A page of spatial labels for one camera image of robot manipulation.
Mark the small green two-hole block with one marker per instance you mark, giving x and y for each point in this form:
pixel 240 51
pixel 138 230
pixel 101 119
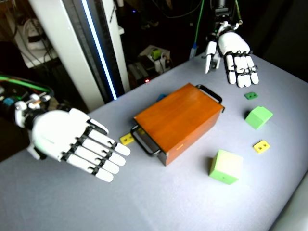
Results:
pixel 251 96

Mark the grey table cloth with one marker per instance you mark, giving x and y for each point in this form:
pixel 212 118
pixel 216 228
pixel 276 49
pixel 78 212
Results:
pixel 144 199

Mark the white column blue light strip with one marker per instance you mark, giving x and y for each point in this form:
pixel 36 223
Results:
pixel 65 48

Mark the white power strip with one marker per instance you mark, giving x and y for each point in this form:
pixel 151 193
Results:
pixel 145 54

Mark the green house-shaped block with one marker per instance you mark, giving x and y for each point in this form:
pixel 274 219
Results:
pixel 257 118

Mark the black device red light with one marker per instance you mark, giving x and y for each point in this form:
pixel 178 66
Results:
pixel 142 72

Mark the yellow-green plug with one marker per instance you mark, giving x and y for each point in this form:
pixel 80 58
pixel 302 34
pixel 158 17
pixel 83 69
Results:
pixel 155 53

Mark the small blue block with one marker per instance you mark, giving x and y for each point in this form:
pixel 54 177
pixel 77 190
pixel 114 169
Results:
pixel 161 96

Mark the small yellow two-hole block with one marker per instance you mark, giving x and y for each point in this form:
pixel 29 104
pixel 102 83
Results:
pixel 261 146
pixel 126 139

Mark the large light green cube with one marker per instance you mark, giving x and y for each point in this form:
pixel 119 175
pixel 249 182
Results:
pixel 226 166

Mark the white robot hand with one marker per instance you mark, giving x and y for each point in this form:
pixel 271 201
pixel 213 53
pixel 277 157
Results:
pixel 231 42
pixel 53 134

